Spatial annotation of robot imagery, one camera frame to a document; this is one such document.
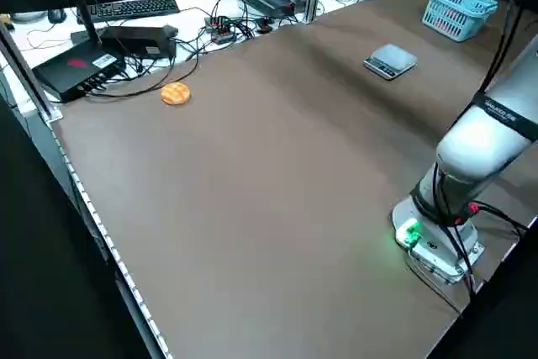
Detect black power brick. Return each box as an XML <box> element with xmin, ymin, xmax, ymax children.
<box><xmin>100</xmin><ymin>25</ymin><xmax>179</xmax><ymax>61</ymax></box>

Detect black box with red logo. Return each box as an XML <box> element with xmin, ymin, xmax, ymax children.
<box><xmin>32</xmin><ymin>41</ymin><xmax>127</xmax><ymax>103</ymax></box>

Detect black arm base cables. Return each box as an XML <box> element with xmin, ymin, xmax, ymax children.
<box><xmin>403</xmin><ymin>161</ymin><xmax>530</xmax><ymax>318</ymax></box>

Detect round orange waffle-pattern bread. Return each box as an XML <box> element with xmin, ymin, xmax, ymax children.
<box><xmin>161</xmin><ymin>82</ymin><xmax>193</xmax><ymax>107</ymax></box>

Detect black computer keyboard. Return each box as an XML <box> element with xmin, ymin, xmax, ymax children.
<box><xmin>76</xmin><ymin>0</ymin><xmax>181</xmax><ymax>25</ymax></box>

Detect grey hub with red plugs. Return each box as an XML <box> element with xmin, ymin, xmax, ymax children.
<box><xmin>204</xmin><ymin>15</ymin><xmax>237</xmax><ymax>44</ymax></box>

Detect light blue plastic shopping basket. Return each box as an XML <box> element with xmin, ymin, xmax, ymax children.
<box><xmin>421</xmin><ymin>0</ymin><xmax>499</xmax><ymax>44</ymax></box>

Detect long black looped cable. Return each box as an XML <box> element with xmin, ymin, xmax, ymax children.
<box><xmin>86</xmin><ymin>50</ymin><xmax>202</xmax><ymax>100</ymax></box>

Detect white desk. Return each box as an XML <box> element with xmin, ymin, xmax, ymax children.
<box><xmin>0</xmin><ymin>0</ymin><xmax>446</xmax><ymax>116</ymax></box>

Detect silver aluminium corner frame post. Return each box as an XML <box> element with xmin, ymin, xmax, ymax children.
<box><xmin>0</xmin><ymin>22</ymin><xmax>64</xmax><ymax>123</ymax></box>

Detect silver digital kitchen scale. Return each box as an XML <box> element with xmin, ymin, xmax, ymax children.
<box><xmin>362</xmin><ymin>43</ymin><xmax>418</xmax><ymax>82</ymax></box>

